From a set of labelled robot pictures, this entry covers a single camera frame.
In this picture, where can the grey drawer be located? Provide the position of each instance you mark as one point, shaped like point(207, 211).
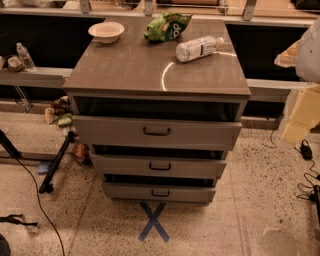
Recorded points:
point(159, 193)
point(158, 166)
point(156, 133)

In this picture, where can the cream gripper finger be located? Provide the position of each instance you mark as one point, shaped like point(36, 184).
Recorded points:
point(288, 57)
point(305, 115)

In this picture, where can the black power adapter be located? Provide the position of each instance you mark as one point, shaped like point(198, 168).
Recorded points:
point(306, 150)

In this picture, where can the black tripod leg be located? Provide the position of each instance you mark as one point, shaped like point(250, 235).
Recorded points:
point(46, 186)

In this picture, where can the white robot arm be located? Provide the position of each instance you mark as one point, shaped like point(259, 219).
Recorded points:
point(304, 56)

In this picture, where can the clear plastic water bottle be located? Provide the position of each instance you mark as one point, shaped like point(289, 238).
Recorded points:
point(198, 48)

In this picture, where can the grey drawer cabinet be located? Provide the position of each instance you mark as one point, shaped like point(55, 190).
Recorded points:
point(134, 78)

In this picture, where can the grey top drawer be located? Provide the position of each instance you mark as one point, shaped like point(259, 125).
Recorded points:
point(156, 133)

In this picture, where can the crumpled item on ledge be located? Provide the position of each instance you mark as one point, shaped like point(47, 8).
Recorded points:
point(12, 63)

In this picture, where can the blue sponge on floor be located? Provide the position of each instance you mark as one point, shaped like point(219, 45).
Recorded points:
point(43, 168)

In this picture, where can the green chip bag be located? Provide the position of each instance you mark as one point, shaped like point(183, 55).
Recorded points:
point(167, 26)

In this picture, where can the grey bottom drawer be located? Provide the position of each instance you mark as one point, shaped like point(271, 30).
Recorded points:
point(159, 193)

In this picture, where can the white bowl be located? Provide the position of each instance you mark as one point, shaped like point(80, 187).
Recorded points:
point(106, 32)

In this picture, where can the pile of snack packages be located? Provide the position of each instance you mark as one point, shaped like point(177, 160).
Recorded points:
point(59, 112)

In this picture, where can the blue tape cross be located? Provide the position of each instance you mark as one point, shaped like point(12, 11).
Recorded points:
point(153, 222)

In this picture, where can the small water bottle on ledge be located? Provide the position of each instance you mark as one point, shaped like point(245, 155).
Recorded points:
point(25, 57)

